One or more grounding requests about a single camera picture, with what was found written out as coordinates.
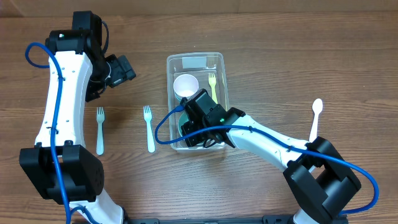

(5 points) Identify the blue right cable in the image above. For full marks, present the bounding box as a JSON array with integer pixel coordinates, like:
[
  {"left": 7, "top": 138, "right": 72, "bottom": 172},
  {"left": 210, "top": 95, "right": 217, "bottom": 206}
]
[{"left": 154, "top": 105, "right": 380, "bottom": 216}]

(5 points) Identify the teal bowl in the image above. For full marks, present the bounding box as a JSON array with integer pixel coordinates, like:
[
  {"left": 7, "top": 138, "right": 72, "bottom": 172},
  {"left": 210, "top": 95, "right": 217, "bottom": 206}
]
[{"left": 177, "top": 112, "right": 189, "bottom": 136}]

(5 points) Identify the white fork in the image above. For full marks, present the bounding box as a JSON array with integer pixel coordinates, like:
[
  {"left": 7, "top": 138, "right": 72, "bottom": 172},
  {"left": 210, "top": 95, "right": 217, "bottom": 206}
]
[{"left": 143, "top": 105, "right": 155, "bottom": 153}]

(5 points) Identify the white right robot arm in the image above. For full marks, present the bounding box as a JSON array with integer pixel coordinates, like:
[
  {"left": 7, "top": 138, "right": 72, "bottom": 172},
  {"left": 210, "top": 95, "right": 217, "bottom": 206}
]
[{"left": 177, "top": 105, "right": 361, "bottom": 223}]

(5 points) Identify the light blue fork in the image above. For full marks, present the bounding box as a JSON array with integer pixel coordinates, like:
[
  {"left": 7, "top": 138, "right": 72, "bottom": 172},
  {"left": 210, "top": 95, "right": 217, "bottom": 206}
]
[{"left": 96, "top": 107, "right": 105, "bottom": 156}]

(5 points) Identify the yellow fork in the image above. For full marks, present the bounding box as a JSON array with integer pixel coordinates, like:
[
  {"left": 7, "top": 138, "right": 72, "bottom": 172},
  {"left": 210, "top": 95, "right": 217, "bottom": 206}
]
[{"left": 208, "top": 73, "right": 218, "bottom": 104}]

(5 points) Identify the white spoon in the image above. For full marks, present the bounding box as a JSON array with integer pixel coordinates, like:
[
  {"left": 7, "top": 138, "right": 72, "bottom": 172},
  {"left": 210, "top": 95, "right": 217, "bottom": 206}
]
[{"left": 309, "top": 98, "right": 323, "bottom": 142}]

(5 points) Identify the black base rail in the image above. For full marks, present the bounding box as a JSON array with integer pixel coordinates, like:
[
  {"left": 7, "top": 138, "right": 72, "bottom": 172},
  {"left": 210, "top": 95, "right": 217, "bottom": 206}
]
[{"left": 124, "top": 215, "right": 293, "bottom": 224}]

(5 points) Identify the white cup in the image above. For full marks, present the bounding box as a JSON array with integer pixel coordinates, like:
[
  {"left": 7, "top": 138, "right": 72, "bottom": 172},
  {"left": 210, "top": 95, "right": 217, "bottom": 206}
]
[{"left": 173, "top": 74, "right": 199, "bottom": 96}]

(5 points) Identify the green cup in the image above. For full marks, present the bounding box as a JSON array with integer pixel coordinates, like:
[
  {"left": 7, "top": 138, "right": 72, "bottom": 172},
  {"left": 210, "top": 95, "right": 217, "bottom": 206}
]
[{"left": 174, "top": 93, "right": 196, "bottom": 101}]

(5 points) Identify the clear plastic container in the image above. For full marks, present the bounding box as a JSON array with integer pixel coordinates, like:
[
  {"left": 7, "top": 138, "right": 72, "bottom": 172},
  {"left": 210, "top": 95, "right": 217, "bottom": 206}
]
[{"left": 167, "top": 52, "right": 237, "bottom": 152}]

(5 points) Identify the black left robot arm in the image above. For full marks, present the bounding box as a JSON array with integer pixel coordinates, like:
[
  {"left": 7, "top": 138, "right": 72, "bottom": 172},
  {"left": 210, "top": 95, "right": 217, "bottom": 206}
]
[{"left": 19, "top": 26, "right": 134, "bottom": 223}]

